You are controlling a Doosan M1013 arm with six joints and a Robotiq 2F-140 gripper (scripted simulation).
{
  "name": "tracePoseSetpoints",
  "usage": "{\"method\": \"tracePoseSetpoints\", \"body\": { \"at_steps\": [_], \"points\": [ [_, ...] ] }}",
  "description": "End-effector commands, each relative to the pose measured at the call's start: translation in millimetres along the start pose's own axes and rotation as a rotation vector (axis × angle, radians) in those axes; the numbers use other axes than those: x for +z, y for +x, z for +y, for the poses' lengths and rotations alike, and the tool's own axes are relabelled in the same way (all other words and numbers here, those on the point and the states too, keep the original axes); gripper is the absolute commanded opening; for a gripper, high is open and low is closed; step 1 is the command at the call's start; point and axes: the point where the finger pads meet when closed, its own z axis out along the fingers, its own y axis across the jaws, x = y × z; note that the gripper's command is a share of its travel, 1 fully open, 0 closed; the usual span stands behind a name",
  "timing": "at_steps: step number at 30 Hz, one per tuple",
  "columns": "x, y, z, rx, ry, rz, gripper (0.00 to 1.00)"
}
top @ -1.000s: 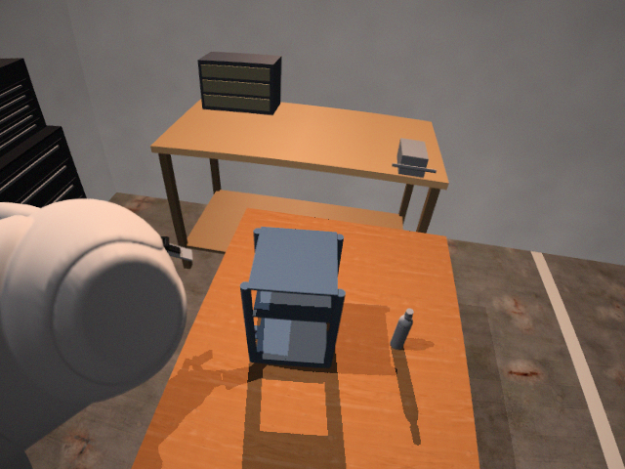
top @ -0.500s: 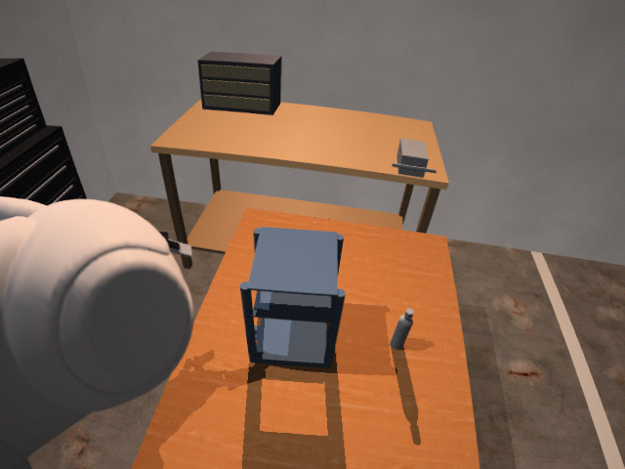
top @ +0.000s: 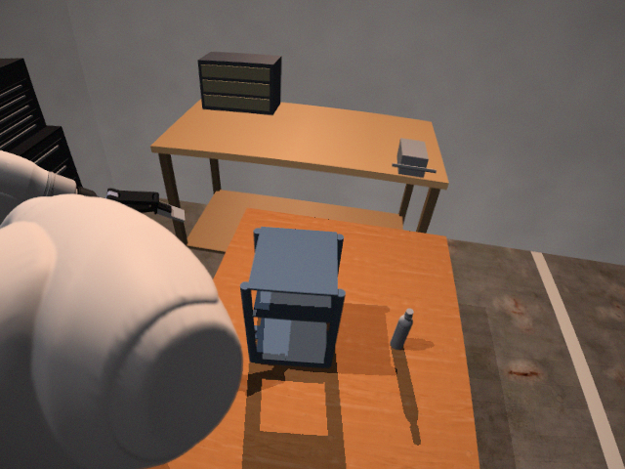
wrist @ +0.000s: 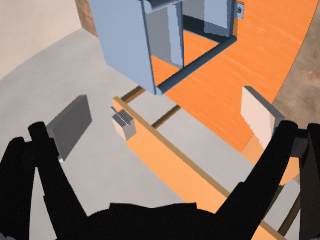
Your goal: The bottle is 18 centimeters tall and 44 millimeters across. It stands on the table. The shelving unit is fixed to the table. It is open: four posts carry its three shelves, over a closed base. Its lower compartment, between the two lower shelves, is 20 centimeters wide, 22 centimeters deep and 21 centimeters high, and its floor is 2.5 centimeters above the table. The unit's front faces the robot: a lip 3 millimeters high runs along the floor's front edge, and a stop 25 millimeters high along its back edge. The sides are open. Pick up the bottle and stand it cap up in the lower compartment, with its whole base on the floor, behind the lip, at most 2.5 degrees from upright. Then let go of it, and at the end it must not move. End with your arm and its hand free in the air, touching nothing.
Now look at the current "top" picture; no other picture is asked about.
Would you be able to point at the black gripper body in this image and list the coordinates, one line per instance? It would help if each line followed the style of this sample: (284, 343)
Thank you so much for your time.
(86, 192)

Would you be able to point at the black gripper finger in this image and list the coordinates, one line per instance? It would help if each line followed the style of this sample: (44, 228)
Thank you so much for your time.
(139, 200)

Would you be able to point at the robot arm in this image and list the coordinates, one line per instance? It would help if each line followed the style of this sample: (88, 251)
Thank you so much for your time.
(115, 347)

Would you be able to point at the white plastic bottle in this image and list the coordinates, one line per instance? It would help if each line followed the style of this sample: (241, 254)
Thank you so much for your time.
(402, 329)

